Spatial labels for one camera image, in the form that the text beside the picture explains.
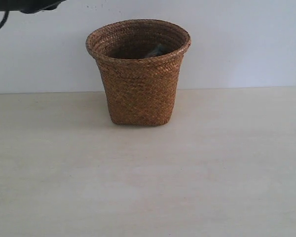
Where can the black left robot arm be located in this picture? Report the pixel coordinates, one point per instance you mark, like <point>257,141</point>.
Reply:
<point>29,6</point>

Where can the brown woven basket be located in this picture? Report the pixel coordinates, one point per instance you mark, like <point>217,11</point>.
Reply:
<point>139,91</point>

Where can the clear plastic water bottle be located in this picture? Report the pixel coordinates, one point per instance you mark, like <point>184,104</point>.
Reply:
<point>157,51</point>

